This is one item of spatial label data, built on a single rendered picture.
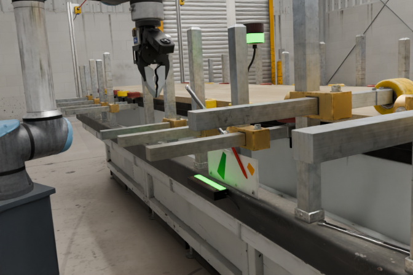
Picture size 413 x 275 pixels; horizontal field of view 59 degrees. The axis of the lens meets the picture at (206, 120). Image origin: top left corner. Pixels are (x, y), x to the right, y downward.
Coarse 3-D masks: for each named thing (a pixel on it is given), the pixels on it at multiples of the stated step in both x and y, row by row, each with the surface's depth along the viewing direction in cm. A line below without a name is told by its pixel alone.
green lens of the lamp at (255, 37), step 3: (255, 33) 92; (258, 33) 93; (261, 33) 93; (246, 36) 93; (249, 36) 93; (252, 36) 92; (255, 36) 92; (258, 36) 93; (261, 36) 93; (246, 39) 93; (249, 39) 93; (252, 39) 93; (255, 39) 93; (258, 39) 93; (261, 39) 93; (249, 42) 93
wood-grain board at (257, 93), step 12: (180, 84) 328; (216, 84) 284; (228, 84) 273; (180, 96) 175; (216, 96) 162; (228, 96) 158; (252, 96) 150; (264, 96) 147; (276, 96) 144; (360, 108) 95; (372, 108) 93; (324, 120) 94; (336, 120) 90
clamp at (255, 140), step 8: (232, 128) 96; (240, 128) 92; (248, 128) 91; (264, 128) 90; (248, 136) 89; (256, 136) 88; (264, 136) 89; (248, 144) 90; (256, 144) 88; (264, 144) 89
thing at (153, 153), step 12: (276, 132) 95; (288, 132) 97; (168, 144) 82; (180, 144) 83; (192, 144) 84; (204, 144) 86; (216, 144) 87; (228, 144) 89; (240, 144) 90; (156, 156) 80; (168, 156) 82; (180, 156) 83
